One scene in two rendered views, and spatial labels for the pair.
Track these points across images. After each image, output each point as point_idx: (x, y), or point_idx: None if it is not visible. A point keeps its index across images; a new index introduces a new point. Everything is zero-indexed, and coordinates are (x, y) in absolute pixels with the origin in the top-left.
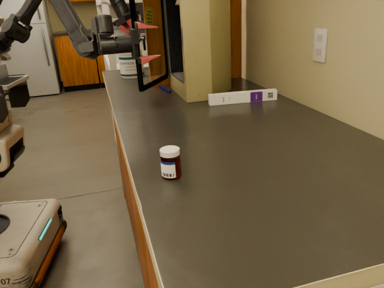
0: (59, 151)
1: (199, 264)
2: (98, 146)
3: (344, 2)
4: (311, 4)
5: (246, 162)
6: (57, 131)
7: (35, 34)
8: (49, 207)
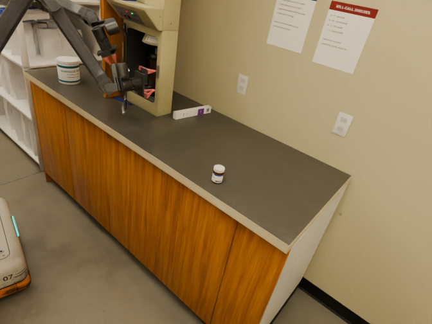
0: None
1: (276, 223)
2: None
3: (262, 66)
4: (237, 58)
5: (240, 165)
6: None
7: None
8: (2, 206)
